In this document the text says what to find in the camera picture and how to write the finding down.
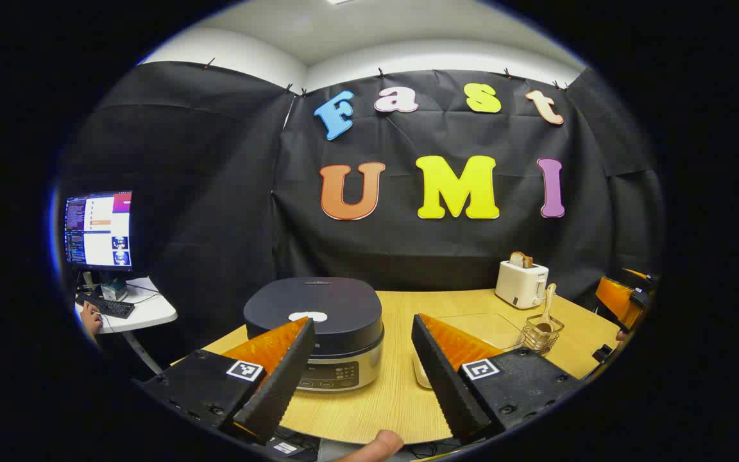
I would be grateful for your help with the dark grey rice cooker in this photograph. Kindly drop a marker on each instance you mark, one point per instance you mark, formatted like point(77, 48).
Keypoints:
point(318, 301)

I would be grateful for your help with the computer monitor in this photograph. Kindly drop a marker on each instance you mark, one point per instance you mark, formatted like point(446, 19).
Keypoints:
point(100, 231)

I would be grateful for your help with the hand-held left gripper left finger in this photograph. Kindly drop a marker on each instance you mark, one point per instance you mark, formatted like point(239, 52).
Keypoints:
point(280, 385)

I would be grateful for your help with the white toaster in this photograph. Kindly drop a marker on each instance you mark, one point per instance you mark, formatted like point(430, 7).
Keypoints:
point(518, 285)

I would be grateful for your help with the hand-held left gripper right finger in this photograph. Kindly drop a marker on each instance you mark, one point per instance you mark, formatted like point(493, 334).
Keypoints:
point(443, 385)

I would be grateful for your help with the white side table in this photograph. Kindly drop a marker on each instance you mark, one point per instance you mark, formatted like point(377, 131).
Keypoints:
point(148, 311)

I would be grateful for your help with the black backdrop cloth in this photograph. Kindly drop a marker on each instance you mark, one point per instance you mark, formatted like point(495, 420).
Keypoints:
point(215, 192)

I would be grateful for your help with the white bread slice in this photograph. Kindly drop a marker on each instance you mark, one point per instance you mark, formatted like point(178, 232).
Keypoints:
point(517, 260)

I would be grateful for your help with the black keyboard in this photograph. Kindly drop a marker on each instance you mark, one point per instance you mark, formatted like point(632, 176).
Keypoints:
point(106, 307)

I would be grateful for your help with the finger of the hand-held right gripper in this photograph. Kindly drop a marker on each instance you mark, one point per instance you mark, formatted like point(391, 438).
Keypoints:
point(640, 275)
point(618, 301)

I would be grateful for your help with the small teal box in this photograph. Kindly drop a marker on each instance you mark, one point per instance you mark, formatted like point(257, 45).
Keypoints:
point(115, 292)

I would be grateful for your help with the wooden spoon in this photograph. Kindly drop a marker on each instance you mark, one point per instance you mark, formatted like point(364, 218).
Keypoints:
point(547, 301)

